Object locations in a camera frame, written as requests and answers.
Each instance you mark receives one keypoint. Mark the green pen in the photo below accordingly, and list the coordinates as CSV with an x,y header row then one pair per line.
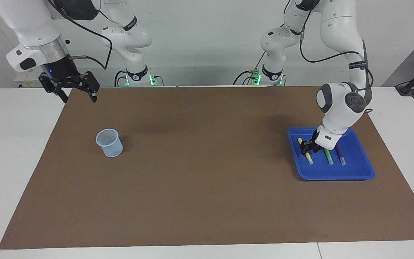
x,y
328,156

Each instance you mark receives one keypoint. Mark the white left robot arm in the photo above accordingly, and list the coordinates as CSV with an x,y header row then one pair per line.
x,y
340,104

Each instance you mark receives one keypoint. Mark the white wall socket box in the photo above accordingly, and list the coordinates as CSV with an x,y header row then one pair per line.
x,y
31,81

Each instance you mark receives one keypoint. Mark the blue plastic tray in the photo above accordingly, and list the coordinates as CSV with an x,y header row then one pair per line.
x,y
354,169

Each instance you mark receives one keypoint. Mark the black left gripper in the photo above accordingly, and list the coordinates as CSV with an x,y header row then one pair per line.
x,y
316,138

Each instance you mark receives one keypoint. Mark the yellow pen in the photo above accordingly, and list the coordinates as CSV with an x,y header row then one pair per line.
x,y
309,157

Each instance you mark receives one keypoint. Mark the purple pen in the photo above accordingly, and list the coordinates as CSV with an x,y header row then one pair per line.
x,y
340,154

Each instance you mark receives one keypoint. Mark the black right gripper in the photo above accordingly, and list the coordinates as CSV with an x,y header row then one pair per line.
x,y
61,72

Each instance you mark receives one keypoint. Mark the brown table mat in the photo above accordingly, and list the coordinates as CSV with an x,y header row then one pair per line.
x,y
207,180

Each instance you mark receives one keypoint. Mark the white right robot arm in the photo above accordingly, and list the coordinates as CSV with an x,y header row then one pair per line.
x,y
31,21

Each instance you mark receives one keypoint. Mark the translucent plastic cup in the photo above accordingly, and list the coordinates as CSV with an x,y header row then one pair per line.
x,y
113,149

